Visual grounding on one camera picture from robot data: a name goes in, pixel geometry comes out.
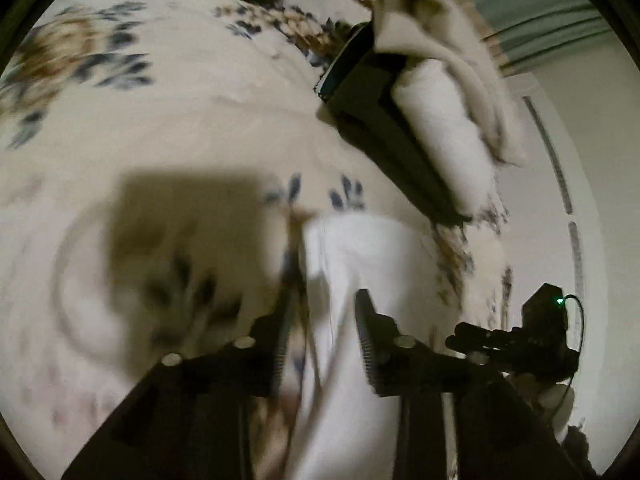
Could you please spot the beige crumpled cloth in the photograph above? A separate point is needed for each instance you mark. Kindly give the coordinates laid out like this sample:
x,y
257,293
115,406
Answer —
x,y
450,30

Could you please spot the white small garment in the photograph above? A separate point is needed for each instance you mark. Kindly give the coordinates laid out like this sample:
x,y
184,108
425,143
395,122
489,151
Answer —
x,y
345,265

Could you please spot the floral cream blanket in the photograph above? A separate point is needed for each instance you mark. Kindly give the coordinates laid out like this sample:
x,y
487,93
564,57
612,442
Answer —
x,y
175,125

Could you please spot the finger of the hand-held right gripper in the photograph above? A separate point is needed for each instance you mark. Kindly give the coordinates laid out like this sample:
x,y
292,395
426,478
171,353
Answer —
x,y
480,340

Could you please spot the green striped curtain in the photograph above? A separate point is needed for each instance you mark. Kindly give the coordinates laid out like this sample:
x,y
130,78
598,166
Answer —
x,y
530,5

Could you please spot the white folded cloth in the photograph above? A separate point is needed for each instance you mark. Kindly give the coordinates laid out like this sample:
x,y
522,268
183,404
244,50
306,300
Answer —
x,y
445,125

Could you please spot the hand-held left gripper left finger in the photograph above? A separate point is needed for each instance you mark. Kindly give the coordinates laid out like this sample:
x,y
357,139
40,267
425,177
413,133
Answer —
x,y
284,325

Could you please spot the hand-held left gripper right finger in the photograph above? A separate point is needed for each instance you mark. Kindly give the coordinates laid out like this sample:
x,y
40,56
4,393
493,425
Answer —
x,y
365,330

